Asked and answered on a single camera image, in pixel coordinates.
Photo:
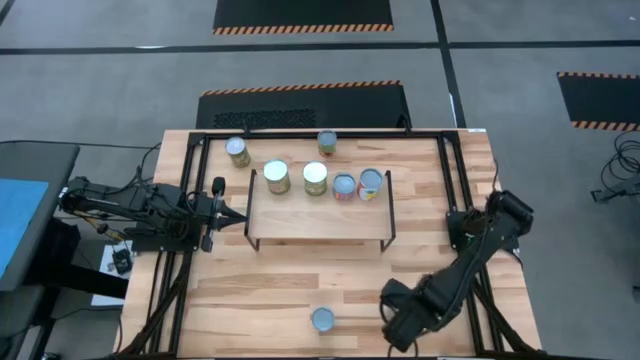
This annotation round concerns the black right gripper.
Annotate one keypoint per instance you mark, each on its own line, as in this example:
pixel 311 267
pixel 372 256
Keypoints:
pixel 407 315

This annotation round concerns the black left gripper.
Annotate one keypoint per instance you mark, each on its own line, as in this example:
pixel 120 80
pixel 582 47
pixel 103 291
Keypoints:
pixel 206 212

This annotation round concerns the yellow-green label tin can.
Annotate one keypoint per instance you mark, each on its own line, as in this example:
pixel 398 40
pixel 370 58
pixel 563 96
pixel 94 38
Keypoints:
pixel 275 171
pixel 315 173
pixel 237 147

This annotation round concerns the small silver tin can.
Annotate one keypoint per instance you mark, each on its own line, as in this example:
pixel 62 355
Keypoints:
pixel 323 319

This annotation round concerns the red and blue label can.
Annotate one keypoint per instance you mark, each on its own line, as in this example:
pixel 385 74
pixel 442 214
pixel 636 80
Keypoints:
pixel 344 184

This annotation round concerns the red and yellow label can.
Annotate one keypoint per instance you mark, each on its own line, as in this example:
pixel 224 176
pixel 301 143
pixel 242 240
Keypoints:
pixel 370 179

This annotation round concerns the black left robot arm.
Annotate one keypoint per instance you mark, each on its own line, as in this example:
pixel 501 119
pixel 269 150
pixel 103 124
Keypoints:
pixel 125 205

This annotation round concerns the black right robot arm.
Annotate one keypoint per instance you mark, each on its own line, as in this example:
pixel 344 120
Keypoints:
pixel 475 255

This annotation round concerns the wooden shelf with black legs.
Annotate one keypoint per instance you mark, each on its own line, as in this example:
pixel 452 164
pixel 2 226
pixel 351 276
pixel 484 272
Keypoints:
pixel 310 220

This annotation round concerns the small black electronic board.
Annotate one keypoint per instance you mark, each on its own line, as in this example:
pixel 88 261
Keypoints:
pixel 122 261

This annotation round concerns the green and red label can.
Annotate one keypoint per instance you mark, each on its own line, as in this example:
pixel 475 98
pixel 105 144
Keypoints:
pixel 327 141

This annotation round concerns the white paper sheet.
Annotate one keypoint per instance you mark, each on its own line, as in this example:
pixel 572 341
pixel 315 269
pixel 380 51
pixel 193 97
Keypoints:
pixel 106 260

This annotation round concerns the black monitor stand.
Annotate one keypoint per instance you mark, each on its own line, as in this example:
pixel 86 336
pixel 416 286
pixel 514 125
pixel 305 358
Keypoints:
pixel 90 285

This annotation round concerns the black perforated hazard-striped mat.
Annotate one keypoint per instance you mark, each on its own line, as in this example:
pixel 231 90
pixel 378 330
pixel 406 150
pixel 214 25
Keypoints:
pixel 350 107

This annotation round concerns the grey monitor with blue screen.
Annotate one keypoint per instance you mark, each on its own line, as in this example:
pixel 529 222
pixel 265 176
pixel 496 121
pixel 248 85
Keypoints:
pixel 20 225

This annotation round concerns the grey metal stand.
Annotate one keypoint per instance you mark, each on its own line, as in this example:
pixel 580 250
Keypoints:
pixel 620 189

